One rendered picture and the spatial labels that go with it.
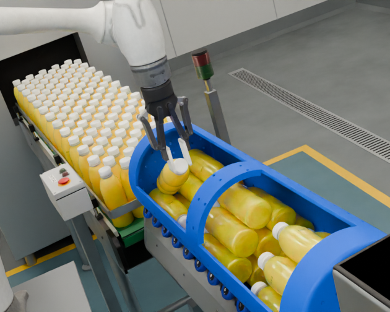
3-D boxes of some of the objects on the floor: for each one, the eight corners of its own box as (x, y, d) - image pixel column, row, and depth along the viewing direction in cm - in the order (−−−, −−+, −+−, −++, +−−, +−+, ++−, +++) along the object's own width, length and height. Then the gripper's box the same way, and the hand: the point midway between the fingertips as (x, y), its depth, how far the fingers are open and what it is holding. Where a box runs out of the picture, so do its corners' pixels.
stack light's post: (270, 319, 280) (207, 93, 234) (265, 314, 283) (203, 91, 237) (278, 314, 281) (216, 90, 235) (273, 310, 285) (212, 87, 238)
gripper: (128, 98, 145) (157, 186, 155) (191, 72, 150) (215, 158, 160) (117, 91, 151) (146, 176, 161) (178, 66, 156) (202, 150, 166)
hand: (177, 155), depth 159 cm, fingers closed on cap, 4 cm apart
